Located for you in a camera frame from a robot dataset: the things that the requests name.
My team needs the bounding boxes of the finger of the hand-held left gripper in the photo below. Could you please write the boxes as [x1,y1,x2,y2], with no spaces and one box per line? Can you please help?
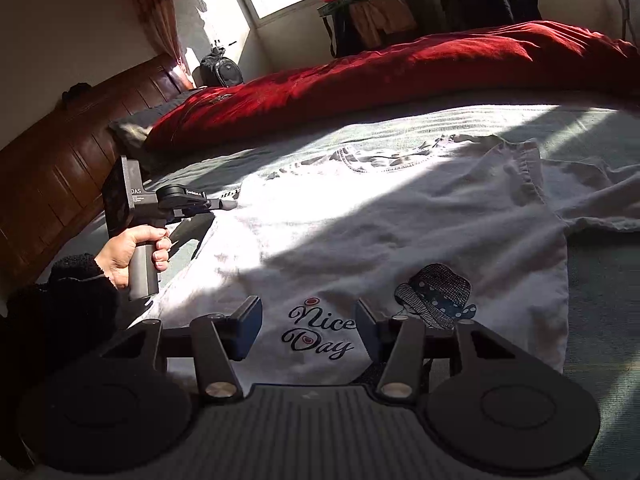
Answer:
[172,196,239,224]

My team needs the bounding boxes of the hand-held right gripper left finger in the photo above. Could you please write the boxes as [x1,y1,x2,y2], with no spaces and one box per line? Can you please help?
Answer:
[102,295,264,402]

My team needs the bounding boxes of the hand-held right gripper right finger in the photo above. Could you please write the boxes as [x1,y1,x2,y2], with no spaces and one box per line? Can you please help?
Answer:
[354,298,518,402]

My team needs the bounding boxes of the white printed t-shirt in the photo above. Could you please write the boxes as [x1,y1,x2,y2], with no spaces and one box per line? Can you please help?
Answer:
[125,135,640,386]

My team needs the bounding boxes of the person's left forearm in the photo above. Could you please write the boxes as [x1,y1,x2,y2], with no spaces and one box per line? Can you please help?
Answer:
[0,252,121,376]

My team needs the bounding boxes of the person's left hand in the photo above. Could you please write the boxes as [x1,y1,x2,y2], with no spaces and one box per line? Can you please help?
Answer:
[95,224,172,292]

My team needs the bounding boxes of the grey pillow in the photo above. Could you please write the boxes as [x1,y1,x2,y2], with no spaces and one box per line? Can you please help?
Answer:
[107,91,193,161]

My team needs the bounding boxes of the brown wooden headboard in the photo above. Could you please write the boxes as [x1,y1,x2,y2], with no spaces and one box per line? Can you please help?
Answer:
[0,52,193,286]

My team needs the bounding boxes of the grey backpack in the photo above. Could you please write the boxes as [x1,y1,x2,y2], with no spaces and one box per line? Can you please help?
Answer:
[199,45,244,88]

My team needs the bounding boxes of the orange-pink curtain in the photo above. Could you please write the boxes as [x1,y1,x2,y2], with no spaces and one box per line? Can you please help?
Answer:
[122,0,193,88]

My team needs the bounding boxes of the red duvet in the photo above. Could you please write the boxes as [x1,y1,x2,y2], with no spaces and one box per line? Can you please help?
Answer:
[145,20,640,153]

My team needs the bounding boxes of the green-edged small table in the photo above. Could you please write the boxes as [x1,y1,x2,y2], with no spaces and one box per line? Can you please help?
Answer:
[316,0,371,17]

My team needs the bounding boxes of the orange cloth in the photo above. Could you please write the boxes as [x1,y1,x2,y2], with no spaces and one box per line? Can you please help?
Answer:
[350,0,418,46]

